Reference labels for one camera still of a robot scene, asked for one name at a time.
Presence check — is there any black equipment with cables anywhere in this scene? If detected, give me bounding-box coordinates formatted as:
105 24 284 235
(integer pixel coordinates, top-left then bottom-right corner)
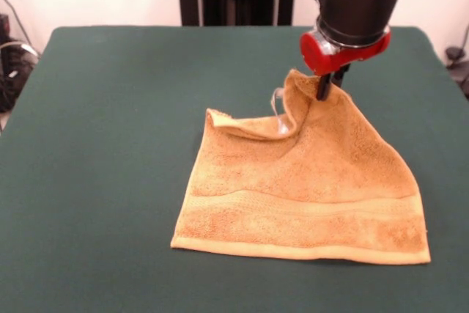
0 12 40 113

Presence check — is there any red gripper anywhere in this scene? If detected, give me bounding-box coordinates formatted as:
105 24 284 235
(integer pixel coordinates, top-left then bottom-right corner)
299 25 392 102

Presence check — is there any dark green tablecloth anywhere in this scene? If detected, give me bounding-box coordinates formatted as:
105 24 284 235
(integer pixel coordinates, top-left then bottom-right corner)
0 25 469 313

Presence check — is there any yellow terry towel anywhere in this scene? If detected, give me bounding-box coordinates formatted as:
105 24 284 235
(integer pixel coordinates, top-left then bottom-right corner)
169 67 432 266

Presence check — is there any black stand foot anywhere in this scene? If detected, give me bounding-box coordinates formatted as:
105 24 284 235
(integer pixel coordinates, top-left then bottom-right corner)
444 45 469 100

